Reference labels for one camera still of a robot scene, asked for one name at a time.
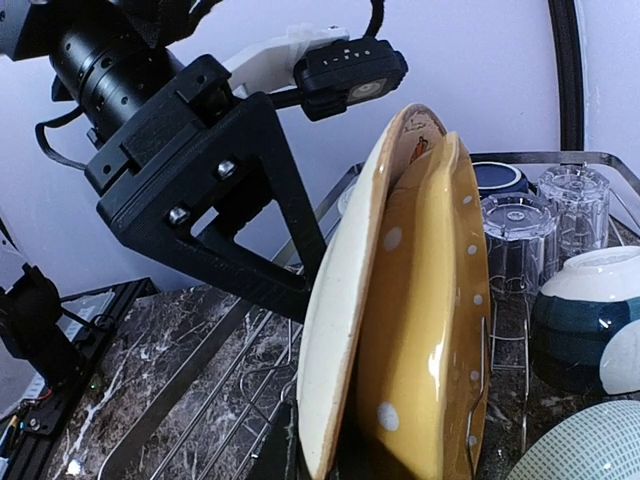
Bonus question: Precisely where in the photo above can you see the navy blue cup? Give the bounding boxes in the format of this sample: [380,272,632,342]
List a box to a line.
[473,161,529,199]

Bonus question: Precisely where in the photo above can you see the pale green striped bowl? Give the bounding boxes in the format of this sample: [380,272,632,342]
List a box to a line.
[508,400,639,479]

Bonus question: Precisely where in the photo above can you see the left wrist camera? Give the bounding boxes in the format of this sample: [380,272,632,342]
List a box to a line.
[223,24,408,121]

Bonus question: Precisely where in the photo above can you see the black right frame post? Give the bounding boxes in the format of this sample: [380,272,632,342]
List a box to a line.
[547,0,585,151]

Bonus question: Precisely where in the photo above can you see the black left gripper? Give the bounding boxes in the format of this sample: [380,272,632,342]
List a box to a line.
[86,55,326,321]

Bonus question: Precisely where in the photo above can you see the chrome wire dish rack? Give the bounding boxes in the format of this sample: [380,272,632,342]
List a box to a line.
[97,149,640,480]

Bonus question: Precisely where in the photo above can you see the black front rail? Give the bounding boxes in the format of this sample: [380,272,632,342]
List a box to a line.
[1,278,158,479]

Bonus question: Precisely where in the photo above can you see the navy and white bowl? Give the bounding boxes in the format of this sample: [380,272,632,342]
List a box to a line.
[529,246,639,396]

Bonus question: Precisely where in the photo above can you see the clear drinking glass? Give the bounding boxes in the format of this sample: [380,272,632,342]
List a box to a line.
[481,192,559,299]
[537,165,610,263]

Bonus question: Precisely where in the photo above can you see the cream ceramic plate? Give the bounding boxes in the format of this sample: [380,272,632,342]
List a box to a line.
[296,103,446,479]

